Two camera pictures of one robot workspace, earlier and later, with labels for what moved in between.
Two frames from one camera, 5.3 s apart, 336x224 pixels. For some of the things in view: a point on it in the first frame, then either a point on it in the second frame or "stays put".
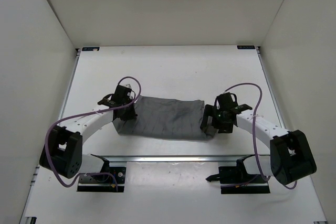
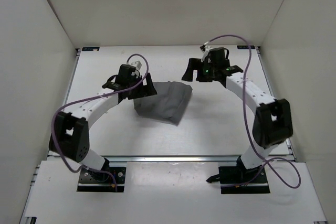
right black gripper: x=210 y=110 -> x=193 y=64
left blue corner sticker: x=91 y=49 stays put
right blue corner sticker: x=245 y=47 stays put
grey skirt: x=165 y=118 -> x=168 y=105
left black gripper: x=130 y=116 -> x=147 y=89
